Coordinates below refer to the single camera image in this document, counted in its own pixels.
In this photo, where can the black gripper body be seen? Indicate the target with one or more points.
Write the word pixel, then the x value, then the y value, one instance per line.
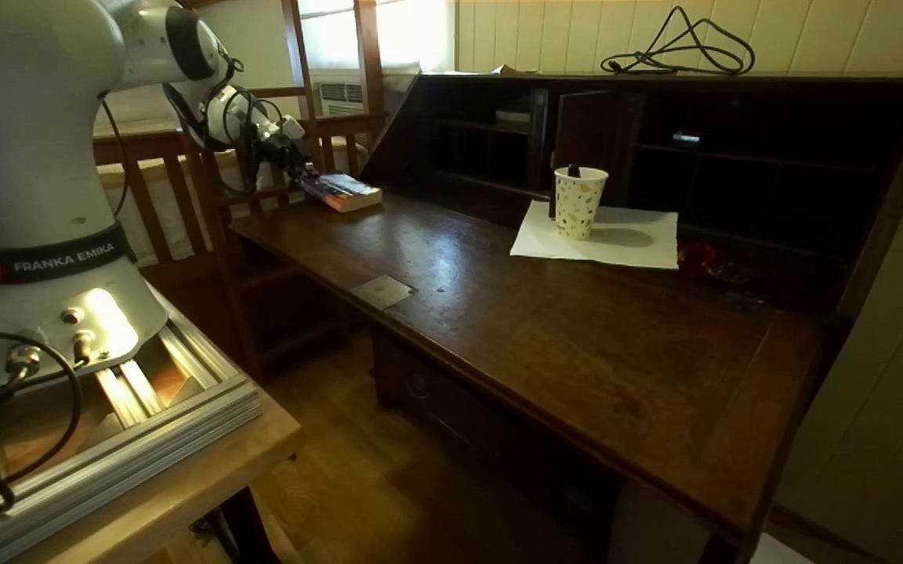
pixel 266 159

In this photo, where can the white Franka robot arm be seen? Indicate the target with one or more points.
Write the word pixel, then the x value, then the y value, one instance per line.
pixel 22 144

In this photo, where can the dark wooden secretary cabinet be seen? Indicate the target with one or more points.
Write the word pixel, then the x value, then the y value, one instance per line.
pixel 596 354

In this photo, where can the white air conditioner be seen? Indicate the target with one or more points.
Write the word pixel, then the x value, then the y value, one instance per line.
pixel 343 95

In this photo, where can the dark wooden slatted chair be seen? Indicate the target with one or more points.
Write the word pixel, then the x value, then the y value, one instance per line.
pixel 172 209

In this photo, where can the small pale desk label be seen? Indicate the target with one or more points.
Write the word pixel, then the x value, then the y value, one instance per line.
pixel 383 292

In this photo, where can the white bedding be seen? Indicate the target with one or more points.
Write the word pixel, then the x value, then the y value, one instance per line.
pixel 141 105

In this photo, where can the dotted white paper cup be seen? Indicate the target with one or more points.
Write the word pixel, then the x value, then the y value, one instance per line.
pixel 577 205

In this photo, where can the white paper sheet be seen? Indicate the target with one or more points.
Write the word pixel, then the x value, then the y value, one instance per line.
pixel 640 245

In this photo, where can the wooden window frame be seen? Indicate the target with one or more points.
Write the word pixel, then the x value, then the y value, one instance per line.
pixel 371 43

